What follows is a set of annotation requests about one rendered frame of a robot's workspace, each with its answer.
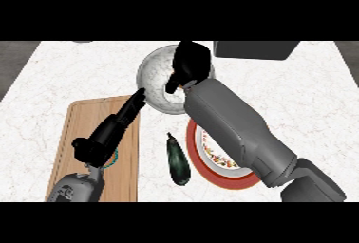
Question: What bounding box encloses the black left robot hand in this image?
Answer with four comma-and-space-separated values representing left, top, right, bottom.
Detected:
69, 87, 148, 169

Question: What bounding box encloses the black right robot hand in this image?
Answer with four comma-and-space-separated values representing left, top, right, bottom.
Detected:
164, 40, 213, 95

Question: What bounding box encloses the white marble bowl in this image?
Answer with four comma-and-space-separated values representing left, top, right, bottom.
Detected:
134, 44, 217, 116

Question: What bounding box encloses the red rimmed floral plate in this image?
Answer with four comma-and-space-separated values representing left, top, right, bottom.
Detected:
185, 118, 263, 191

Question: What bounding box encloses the wooden cutting board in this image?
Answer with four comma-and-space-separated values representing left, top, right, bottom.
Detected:
43, 95, 142, 203

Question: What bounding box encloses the dark grey appliance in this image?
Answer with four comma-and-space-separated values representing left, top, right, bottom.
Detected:
211, 40, 301, 61

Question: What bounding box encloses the dark green eggplant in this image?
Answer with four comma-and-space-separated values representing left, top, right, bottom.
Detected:
165, 132, 192, 187

